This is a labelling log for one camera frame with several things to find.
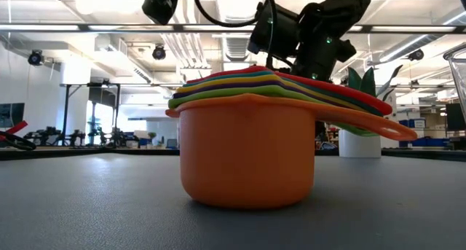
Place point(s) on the teal measuring cup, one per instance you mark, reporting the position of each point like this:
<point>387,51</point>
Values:
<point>247,73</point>

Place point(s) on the yellow measuring cup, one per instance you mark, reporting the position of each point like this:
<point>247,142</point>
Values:
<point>247,78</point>

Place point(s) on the purple measuring cup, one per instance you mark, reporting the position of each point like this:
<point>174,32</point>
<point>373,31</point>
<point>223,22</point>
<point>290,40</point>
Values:
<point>247,84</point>

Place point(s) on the green measuring cup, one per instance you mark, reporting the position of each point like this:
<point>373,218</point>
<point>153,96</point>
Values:
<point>247,90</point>

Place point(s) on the red measuring cup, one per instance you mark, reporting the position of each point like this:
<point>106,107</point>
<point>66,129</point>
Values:
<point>371,105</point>

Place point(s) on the orange measuring cup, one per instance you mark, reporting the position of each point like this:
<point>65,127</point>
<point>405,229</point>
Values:
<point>247,151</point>

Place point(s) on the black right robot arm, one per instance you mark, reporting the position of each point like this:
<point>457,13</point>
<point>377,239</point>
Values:
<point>346,6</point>

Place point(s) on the succulent plant in white pot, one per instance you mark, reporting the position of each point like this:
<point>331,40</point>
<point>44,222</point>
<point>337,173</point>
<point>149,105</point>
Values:
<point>358,144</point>

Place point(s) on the blue storage bins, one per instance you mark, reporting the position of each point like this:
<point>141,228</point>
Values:
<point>426,142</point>

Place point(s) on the clear plastic container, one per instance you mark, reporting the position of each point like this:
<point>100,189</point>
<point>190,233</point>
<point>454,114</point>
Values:
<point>460,71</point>

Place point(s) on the black monitor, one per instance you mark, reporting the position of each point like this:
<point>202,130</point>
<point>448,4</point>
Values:
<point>457,117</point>

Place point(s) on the dark grey table mat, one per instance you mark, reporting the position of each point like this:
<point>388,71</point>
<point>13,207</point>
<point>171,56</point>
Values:
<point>91,206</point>

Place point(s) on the black ceiling camera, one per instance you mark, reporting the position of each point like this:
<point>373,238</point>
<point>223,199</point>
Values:
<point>415,55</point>
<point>159,52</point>
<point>35,57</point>

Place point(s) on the black tall stand frame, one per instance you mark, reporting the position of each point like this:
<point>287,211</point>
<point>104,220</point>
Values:
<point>66,111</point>

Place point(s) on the black aluminium table frame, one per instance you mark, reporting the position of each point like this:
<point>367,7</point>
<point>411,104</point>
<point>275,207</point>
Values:
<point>73,152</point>

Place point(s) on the dark wall monitor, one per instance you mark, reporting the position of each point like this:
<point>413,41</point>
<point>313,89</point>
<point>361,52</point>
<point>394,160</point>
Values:
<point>11,115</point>

